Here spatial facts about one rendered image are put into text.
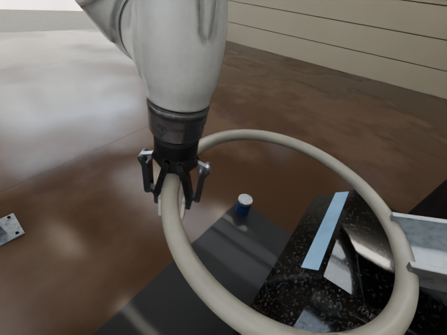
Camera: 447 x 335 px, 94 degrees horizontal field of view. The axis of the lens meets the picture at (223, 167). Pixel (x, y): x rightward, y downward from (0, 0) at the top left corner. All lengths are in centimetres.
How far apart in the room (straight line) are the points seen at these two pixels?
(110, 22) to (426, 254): 65
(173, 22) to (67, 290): 132
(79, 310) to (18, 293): 31
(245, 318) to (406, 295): 26
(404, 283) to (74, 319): 124
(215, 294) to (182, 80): 26
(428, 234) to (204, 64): 53
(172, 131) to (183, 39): 12
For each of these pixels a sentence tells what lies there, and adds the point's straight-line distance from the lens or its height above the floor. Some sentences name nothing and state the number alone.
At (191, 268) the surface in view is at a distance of 31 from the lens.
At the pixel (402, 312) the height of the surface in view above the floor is 90.
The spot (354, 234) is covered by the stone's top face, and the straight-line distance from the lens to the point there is 61.
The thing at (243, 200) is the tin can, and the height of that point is 14.
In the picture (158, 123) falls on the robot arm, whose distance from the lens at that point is 31.
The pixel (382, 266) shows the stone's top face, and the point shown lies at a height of 80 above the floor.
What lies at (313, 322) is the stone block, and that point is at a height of 74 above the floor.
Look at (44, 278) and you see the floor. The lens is 149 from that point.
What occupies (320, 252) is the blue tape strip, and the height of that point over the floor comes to 79.
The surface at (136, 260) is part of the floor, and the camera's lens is 137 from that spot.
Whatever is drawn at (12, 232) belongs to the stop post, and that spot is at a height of 1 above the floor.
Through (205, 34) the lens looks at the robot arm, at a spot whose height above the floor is 117.
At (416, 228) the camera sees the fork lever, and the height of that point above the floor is 89.
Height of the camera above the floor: 121
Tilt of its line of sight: 40 degrees down
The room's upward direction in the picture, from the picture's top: 9 degrees clockwise
